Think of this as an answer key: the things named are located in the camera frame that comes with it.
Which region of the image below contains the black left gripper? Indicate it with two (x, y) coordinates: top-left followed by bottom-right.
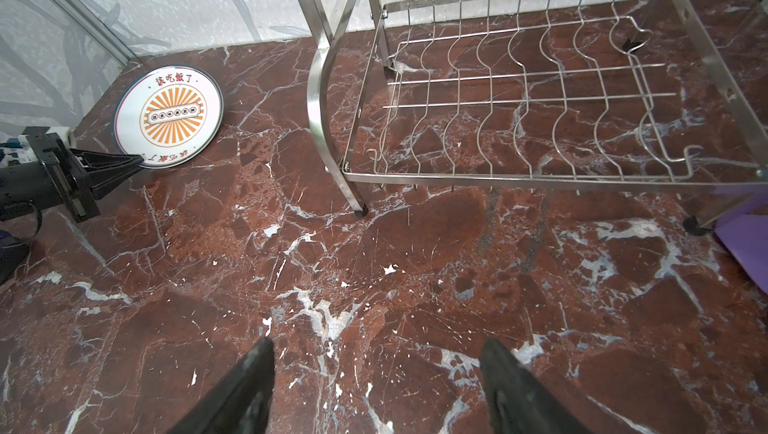
(1, 134), (144, 222)

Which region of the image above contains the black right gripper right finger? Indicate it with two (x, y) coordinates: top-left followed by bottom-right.
(480, 338), (590, 433)

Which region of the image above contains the orange sunburst plate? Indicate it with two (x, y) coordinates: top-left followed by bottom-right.
(113, 66), (224, 169)

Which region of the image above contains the steel dish rack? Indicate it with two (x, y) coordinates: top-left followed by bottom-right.
(298, 0), (767, 234)

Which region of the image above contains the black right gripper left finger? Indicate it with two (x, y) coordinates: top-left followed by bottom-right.
(168, 337), (275, 434)

